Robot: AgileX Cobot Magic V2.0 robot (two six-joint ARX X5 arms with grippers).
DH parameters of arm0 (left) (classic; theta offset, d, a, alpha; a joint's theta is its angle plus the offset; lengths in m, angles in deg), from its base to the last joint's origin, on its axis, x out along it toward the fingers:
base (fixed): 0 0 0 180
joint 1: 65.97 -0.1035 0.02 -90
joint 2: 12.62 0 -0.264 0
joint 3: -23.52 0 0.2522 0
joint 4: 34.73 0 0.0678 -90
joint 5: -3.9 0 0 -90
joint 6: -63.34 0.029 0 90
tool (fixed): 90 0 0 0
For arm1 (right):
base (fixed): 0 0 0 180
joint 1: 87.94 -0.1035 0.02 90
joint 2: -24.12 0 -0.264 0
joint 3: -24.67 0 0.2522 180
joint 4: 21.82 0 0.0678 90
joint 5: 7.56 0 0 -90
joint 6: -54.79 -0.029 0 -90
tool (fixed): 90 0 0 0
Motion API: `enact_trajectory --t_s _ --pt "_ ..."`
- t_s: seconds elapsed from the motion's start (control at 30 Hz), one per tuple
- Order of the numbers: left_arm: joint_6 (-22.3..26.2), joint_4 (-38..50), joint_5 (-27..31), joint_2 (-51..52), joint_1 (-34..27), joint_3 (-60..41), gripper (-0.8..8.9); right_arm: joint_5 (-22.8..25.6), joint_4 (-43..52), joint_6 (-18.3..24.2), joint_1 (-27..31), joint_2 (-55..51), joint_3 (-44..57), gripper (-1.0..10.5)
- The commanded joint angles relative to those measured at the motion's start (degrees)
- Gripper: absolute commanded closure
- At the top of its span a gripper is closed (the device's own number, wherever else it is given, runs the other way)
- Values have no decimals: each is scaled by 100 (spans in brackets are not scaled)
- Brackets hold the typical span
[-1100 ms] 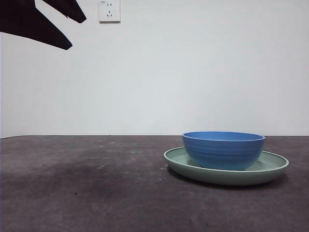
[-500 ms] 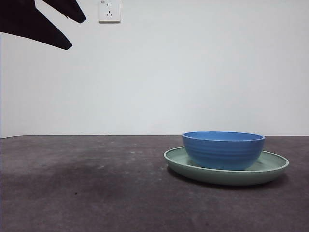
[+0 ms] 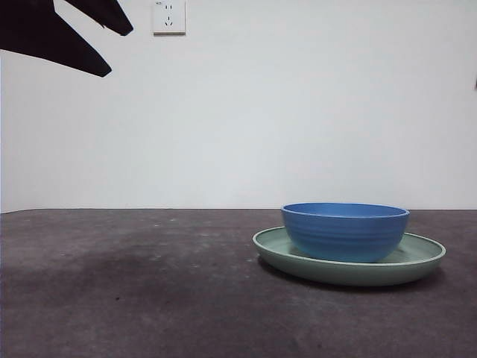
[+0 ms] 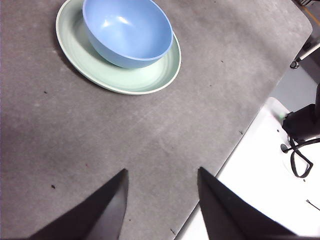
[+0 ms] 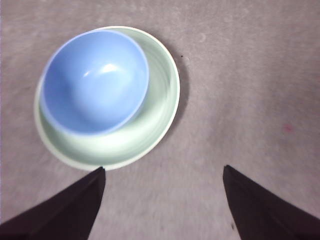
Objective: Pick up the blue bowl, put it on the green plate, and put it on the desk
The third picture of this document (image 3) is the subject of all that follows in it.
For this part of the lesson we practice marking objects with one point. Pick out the white wall socket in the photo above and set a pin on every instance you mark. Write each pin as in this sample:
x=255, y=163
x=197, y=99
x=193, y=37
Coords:
x=169, y=18

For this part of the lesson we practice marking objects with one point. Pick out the blue ribbed bowl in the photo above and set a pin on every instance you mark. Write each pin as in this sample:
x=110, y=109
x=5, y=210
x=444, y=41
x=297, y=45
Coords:
x=343, y=235

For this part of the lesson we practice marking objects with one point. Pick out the green round plate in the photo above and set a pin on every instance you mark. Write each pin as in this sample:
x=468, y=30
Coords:
x=335, y=274

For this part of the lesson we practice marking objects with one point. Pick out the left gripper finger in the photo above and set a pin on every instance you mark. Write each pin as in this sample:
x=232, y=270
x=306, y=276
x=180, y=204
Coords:
x=110, y=16
x=44, y=33

